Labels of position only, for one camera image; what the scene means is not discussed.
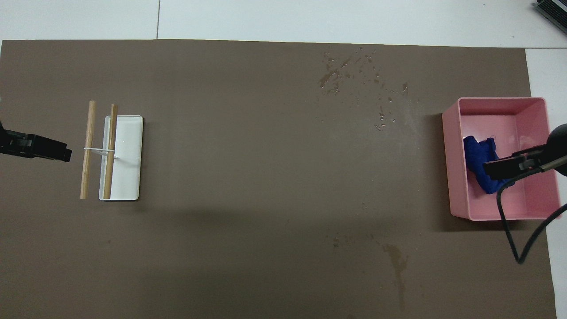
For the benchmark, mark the blue towel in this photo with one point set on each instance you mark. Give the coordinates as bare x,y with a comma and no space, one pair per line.
476,159

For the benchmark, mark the wooden rack rod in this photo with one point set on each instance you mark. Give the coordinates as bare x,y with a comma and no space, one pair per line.
88,133
110,133

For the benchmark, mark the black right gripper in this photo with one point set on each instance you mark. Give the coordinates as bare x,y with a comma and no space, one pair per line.
559,146

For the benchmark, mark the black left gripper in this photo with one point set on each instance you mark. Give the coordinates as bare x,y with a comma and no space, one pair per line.
13,144

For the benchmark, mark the brown table mat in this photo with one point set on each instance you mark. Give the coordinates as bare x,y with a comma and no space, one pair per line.
243,177

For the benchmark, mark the white towel rack base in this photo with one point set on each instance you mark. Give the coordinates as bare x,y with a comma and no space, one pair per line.
128,155

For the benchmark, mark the pink plastic bin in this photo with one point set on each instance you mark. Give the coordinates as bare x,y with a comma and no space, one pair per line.
531,199

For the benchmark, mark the dark grey ribbed device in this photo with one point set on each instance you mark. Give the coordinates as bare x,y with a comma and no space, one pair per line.
553,11

